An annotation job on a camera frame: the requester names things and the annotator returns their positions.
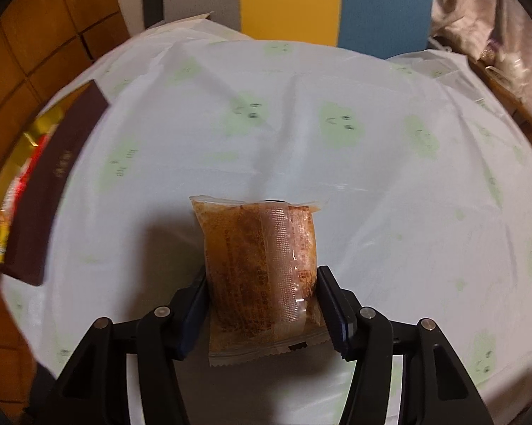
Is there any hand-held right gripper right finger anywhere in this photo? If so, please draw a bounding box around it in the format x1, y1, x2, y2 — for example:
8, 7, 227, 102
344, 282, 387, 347
317, 266, 475, 425

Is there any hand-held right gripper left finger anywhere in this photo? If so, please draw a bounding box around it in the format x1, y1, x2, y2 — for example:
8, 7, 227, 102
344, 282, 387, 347
53, 270, 207, 425

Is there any brown pastry clear packet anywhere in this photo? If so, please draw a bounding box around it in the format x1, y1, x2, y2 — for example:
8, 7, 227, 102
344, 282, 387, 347
190, 194, 332, 367

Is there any white printed tablecloth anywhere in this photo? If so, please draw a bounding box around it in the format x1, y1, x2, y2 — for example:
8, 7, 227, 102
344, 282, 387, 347
2, 13, 532, 425

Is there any wooden side table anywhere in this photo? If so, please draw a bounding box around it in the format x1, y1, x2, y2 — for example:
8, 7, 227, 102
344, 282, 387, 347
470, 57, 532, 151

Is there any grey yellow blue chair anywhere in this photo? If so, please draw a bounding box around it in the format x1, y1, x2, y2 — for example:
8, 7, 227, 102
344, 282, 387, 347
162, 0, 435, 60

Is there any pale printed curtain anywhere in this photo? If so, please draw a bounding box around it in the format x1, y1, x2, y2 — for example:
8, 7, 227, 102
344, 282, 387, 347
419, 0, 532, 134

